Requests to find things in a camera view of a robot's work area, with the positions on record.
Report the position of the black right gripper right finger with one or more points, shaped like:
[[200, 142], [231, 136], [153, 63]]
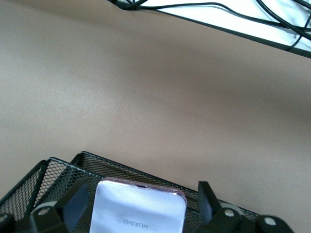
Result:
[[230, 221]]

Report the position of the white phone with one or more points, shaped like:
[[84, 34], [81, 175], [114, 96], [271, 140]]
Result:
[[136, 208]]

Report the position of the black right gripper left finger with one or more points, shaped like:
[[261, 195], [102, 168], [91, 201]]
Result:
[[48, 218]]

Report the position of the black mesh desk organizer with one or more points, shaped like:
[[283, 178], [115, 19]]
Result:
[[60, 170]]

